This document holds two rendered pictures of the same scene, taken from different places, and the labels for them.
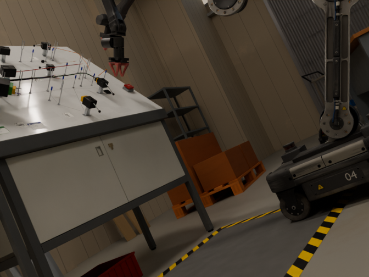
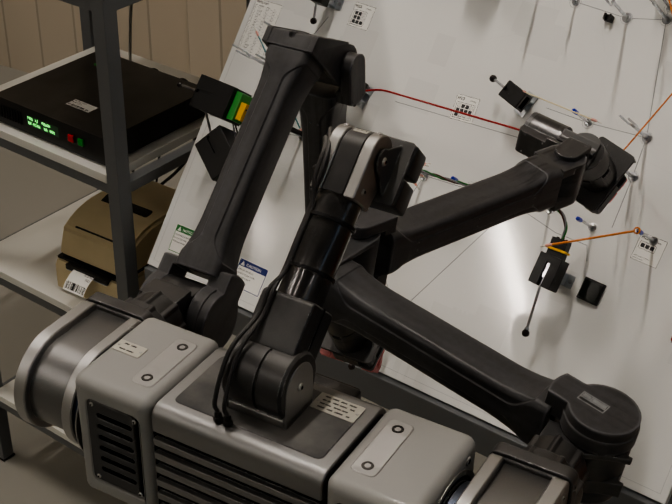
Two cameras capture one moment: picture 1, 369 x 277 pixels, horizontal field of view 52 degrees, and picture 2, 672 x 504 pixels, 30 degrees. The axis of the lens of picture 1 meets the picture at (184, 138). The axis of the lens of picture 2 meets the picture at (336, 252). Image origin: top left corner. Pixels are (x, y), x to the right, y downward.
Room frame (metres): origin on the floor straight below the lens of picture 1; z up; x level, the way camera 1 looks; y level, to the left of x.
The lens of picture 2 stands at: (1.97, -1.49, 2.31)
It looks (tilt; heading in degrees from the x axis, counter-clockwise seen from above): 32 degrees down; 91
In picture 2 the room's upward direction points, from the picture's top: 1 degrees clockwise
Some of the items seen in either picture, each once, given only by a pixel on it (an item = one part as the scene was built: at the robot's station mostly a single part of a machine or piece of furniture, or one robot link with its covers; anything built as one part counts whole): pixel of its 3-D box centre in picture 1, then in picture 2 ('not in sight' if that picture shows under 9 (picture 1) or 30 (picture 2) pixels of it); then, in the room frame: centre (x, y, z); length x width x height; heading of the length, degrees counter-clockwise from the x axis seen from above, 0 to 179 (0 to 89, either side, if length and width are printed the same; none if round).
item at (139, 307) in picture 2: not in sight; (140, 332); (1.73, -0.31, 1.45); 0.09 x 0.08 x 0.12; 151
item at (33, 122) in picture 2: not in sight; (102, 104); (1.42, 1.03, 1.09); 0.35 x 0.33 x 0.07; 144
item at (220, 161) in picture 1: (212, 164); not in sight; (4.47, -0.17, 0.37); 1.27 x 0.90 x 0.75; 152
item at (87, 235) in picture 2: not in sight; (130, 239); (1.46, 1.01, 0.76); 0.30 x 0.21 x 0.20; 58
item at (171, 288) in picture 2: not in sight; (176, 313); (1.76, -0.24, 1.43); 0.10 x 0.05 x 0.09; 61
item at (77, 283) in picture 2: not in sight; (79, 282); (1.36, 0.87, 0.73); 0.06 x 0.05 x 0.03; 148
